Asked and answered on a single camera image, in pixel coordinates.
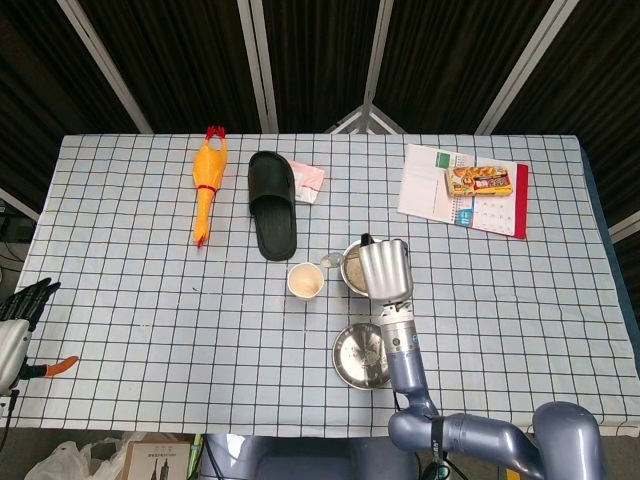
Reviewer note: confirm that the white plastic bag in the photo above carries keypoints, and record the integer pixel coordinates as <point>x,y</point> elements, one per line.
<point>60,462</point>

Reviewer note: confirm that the brown cardboard box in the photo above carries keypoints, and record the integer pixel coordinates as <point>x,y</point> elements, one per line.
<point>155,462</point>

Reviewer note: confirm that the metal spoon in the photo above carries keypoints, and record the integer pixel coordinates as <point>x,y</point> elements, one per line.
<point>331,260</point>

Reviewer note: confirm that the yellow curry box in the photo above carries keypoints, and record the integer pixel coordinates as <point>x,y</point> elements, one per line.
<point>480,181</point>

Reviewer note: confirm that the steel bowl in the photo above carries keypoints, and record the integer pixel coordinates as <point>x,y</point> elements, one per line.
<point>357,355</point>
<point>347,280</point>

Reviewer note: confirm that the uncooked white rice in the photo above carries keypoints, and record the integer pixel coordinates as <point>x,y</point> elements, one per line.
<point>356,272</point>

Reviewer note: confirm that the black folding screen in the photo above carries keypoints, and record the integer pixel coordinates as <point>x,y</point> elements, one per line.
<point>320,50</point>

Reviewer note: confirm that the pink white plastic packet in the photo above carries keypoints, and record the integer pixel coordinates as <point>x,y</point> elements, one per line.
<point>310,180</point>

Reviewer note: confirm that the blue checked tablecloth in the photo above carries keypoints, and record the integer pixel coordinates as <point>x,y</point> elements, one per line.
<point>150,300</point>

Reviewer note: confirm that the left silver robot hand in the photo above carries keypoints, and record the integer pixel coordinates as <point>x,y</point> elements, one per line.
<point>10,345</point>

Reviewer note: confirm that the white red desk calendar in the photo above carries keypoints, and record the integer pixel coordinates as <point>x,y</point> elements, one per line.
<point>422,185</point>

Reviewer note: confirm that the yellow rubber chicken toy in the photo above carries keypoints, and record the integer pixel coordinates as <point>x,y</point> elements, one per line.
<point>210,167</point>

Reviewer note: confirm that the white metal screen foot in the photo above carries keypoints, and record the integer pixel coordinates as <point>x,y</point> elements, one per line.
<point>367,120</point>

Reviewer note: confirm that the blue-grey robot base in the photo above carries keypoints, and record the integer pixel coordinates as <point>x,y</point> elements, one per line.
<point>310,460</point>

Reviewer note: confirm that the black rubber slipper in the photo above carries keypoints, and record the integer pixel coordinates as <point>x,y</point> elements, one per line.
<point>275,220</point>

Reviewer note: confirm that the black equipment box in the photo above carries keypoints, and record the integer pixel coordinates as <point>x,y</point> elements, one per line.
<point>17,230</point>

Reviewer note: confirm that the white paper cup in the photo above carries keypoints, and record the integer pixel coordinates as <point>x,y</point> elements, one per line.
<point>305,282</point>

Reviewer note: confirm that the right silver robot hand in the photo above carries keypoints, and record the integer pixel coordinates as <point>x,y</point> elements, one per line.
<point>387,270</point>

